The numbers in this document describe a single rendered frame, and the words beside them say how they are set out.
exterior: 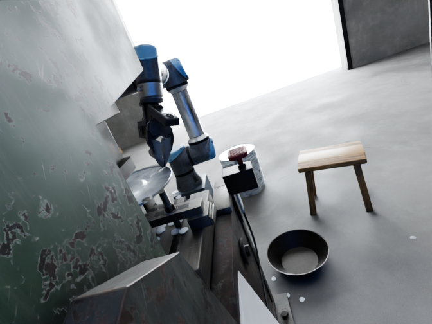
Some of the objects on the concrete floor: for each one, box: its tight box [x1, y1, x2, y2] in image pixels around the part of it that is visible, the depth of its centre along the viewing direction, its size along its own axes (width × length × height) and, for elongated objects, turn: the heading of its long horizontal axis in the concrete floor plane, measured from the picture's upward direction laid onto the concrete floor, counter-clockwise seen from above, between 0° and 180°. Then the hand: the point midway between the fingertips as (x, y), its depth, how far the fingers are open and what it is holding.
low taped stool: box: [298, 141, 374, 215], centre depth 152 cm, size 34×24×34 cm
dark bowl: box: [267, 229, 329, 275], centre depth 128 cm, size 30×30×7 cm
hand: (164, 163), depth 80 cm, fingers closed
